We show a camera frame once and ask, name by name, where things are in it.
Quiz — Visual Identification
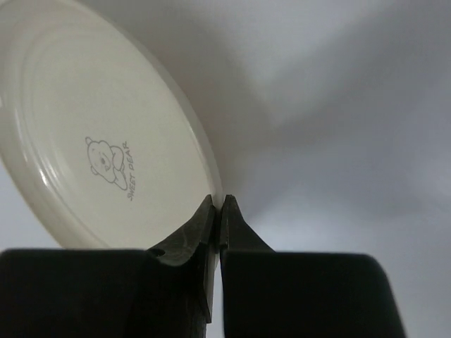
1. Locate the cream plate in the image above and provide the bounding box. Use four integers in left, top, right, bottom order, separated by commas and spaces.
1, 1, 223, 249

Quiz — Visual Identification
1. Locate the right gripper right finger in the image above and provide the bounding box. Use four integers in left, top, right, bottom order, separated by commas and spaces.
220, 195, 406, 337

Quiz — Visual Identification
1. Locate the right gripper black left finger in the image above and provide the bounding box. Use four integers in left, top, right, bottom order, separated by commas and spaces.
1, 196, 216, 337

